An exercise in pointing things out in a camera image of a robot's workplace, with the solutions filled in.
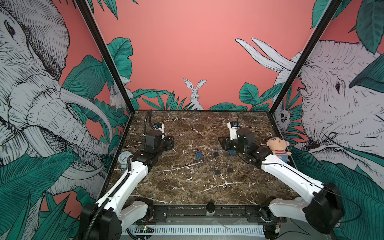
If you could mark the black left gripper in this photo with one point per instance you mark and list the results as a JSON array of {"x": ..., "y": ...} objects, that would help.
[{"x": 170, "y": 143}]

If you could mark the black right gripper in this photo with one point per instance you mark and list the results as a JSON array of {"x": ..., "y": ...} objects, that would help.
[{"x": 226, "y": 145}]

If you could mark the blue padlock silver shackle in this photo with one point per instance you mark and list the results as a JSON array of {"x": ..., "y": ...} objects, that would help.
[{"x": 232, "y": 153}]

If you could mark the blue padlock with keys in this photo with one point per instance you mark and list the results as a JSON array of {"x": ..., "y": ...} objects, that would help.
[{"x": 199, "y": 154}]

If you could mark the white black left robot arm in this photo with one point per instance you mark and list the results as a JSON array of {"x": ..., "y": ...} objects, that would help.
[{"x": 108, "y": 217}]

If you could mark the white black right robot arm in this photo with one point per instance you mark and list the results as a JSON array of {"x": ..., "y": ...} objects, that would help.
[{"x": 320, "y": 205}]

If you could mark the plush doll striped shirt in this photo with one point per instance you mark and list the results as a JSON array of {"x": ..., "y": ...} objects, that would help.
[{"x": 279, "y": 147}]

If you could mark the small teal alarm clock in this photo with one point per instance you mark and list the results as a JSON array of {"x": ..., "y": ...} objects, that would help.
[{"x": 124, "y": 159}]

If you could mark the green circuit board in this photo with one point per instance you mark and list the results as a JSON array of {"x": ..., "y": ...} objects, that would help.
[{"x": 144, "y": 230}]

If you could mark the white ventilated strip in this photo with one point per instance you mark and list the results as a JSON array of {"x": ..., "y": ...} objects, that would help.
[{"x": 193, "y": 230}]

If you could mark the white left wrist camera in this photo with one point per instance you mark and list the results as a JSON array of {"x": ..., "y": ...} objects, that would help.
[{"x": 160, "y": 127}]

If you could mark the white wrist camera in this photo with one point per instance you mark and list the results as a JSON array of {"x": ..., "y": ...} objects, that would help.
[
  {"x": 160, "y": 127},
  {"x": 233, "y": 127}
]

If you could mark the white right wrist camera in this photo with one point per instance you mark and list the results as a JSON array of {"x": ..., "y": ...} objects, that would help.
[{"x": 233, "y": 127}]

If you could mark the black knob on rail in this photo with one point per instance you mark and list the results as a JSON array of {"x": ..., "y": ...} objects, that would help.
[{"x": 210, "y": 209}]

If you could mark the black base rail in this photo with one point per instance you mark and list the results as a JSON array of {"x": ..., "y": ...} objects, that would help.
[{"x": 251, "y": 213}]

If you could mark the black left corner frame post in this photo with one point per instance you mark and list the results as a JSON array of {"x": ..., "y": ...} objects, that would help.
[{"x": 98, "y": 38}]

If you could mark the black corner frame post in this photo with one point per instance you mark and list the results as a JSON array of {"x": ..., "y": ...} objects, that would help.
[
  {"x": 98, "y": 38},
  {"x": 324, "y": 21}
]

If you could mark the black right corner frame post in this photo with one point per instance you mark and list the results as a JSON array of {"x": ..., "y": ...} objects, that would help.
[{"x": 324, "y": 21}]

